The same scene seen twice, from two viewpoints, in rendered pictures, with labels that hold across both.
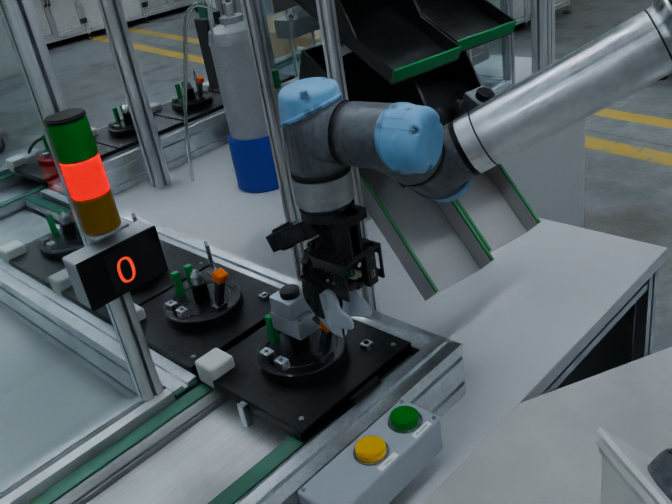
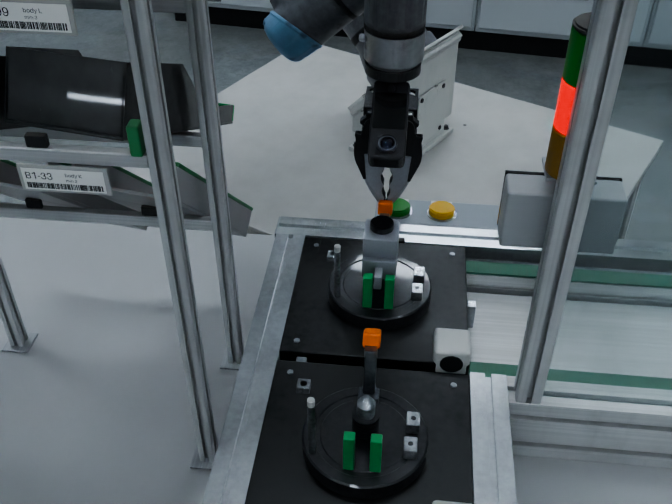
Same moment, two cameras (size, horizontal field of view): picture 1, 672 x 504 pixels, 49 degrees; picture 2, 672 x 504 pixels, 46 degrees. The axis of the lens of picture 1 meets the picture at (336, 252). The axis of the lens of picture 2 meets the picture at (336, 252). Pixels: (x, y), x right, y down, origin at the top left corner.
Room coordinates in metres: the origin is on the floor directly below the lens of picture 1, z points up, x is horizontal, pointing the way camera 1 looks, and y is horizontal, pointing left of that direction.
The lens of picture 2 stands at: (1.51, 0.64, 1.69)
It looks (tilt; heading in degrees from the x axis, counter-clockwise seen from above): 39 degrees down; 228
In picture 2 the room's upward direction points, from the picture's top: straight up
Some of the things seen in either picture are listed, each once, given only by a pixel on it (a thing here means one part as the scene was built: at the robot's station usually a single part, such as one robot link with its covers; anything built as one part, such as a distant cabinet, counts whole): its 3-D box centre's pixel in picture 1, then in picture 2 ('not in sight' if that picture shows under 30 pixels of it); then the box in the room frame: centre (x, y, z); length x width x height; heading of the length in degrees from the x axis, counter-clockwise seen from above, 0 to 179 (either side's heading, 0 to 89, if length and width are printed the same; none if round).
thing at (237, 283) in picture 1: (199, 288); (365, 421); (1.11, 0.25, 1.01); 0.24 x 0.24 x 0.13; 42
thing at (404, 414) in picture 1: (404, 420); (397, 209); (0.75, -0.05, 0.96); 0.04 x 0.04 x 0.02
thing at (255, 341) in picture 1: (304, 361); (379, 299); (0.92, 0.08, 0.96); 0.24 x 0.24 x 0.02; 42
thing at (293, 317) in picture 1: (288, 306); (380, 247); (0.93, 0.08, 1.06); 0.08 x 0.04 x 0.07; 41
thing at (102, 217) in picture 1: (96, 210); (574, 149); (0.89, 0.30, 1.28); 0.05 x 0.05 x 0.05
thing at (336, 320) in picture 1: (339, 318); (398, 171); (0.83, 0.01, 1.10); 0.06 x 0.03 x 0.09; 42
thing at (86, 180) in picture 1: (84, 175); (584, 104); (0.89, 0.30, 1.33); 0.05 x 0.05 x 0.05
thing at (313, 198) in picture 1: (325, 187); (391, 45); (0.84, 0.00, 1.28); 0.08 x 0.08 x 0.05
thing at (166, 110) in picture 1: (189, 92); not in sight; (2.43, 0.39, 1.01); 0.24 x 0.24 x 0.13; 42
